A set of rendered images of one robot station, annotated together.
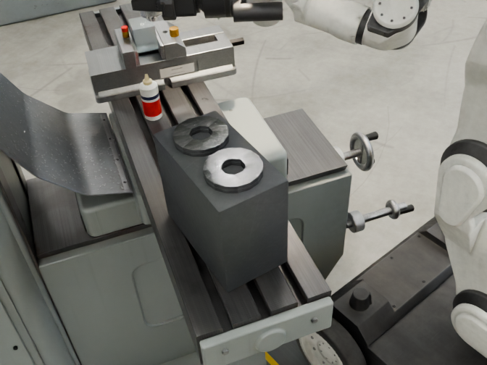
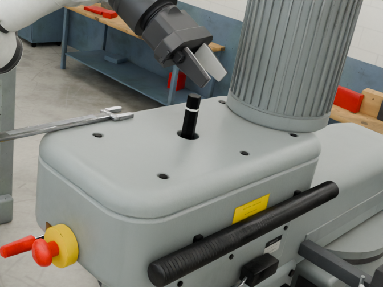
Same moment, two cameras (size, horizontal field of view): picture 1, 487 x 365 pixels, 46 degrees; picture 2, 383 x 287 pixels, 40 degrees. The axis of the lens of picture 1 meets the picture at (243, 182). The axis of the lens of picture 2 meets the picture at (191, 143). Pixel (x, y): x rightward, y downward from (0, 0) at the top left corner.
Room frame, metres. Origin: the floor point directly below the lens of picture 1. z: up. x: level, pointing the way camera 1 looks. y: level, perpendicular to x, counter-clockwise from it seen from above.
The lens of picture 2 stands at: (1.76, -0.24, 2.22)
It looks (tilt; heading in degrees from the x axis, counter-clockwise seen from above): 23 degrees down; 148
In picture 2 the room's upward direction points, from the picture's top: 10 degrees clockwise
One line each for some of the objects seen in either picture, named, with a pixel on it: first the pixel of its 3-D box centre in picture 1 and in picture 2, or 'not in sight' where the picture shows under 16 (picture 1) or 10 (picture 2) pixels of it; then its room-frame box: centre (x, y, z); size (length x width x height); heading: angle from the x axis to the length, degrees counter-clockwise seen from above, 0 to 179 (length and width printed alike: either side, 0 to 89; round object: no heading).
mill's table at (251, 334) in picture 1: (169, 124); not in sight; (1.09, 0.16, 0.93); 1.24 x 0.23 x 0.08; 18
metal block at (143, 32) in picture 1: (143, 34); not in sight; (1.24, 0.21, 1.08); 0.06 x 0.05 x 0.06; 16
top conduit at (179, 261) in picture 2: not in sight; (258, 222); (1.22, 0.24, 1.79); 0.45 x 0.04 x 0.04; 108
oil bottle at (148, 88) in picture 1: (150, 95); not in sight; (1.07, 0.19, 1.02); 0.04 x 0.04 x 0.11
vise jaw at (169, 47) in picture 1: (167, 38); not in sight; (1.26, 0.16, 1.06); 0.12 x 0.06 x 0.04; 16
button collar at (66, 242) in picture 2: not in sight; (60, 245); (1.16, -0.05, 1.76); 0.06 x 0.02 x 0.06; 18
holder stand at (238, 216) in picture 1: (221, 195); not in sight; (0.69, 0.04, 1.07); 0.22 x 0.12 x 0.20; 29
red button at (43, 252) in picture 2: not in sight; (46, 251); (1.17, -0.08, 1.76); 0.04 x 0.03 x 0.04; 18
